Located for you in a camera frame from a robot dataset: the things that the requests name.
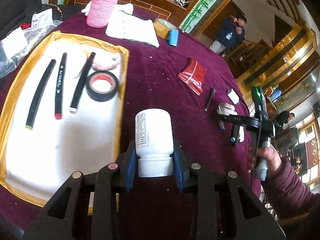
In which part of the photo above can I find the black marker yellow cap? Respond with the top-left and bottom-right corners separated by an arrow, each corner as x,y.
25,59 -> 56,130

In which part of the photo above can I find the white power adapter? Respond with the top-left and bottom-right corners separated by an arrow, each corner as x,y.
227,88 -> 239,105

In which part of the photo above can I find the black electrical tape roll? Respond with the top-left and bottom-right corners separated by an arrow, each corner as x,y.
86,71 -> 119,102

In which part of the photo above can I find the black marker red cap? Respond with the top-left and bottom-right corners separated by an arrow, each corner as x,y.
54,53 -> 67,120

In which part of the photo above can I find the yellow packing tape roll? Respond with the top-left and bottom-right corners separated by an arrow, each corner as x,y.
153,18 -> 178,40

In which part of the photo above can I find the pink crochet covered bottle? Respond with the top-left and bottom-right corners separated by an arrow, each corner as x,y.
86,0 -> 118,28

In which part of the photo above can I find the white barcode cream tube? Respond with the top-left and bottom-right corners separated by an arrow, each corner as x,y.
238,126 -> 245,142

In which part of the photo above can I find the floral hand cream tube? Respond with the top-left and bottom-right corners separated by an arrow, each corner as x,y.
217,103 -> 238,115

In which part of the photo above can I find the red foil packet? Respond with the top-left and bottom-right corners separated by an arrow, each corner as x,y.
177,56 -> 206,96

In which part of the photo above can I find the white folded cloth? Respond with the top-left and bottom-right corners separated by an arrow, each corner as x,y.
105,11 -> 159,48

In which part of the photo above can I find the person's right hand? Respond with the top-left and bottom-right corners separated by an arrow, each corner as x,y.
247,145 -> 281,178

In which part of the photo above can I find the black marker white end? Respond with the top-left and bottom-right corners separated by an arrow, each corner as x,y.
69,52 -> 95,114

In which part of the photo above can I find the white pill bottle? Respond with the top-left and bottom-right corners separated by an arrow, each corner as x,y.
135,108 -> 174,178

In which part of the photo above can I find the wooden headboard shelf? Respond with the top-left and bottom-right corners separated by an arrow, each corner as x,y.
65,0 -> 186,27

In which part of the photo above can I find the maroon sleeved right forearm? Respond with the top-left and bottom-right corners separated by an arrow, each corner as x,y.
261,158 -> 319,226

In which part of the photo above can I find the yellow rimmed white tray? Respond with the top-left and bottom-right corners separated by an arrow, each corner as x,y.
1,31 -> 130,206

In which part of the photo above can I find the black marker blue cap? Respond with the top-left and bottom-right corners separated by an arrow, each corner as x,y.
230,124 -> 240,143

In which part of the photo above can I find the white tissue pack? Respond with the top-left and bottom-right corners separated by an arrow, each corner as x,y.
31,8 -> 53,28

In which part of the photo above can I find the blue thread spool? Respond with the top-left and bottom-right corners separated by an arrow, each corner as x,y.
168,29 -> 179,47

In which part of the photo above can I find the person in dark jacket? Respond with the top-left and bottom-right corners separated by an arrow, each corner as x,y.
209,15 -> 247,54

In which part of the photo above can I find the black marker plain cap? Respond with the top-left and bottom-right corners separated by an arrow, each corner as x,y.
204,88 -> 216,112

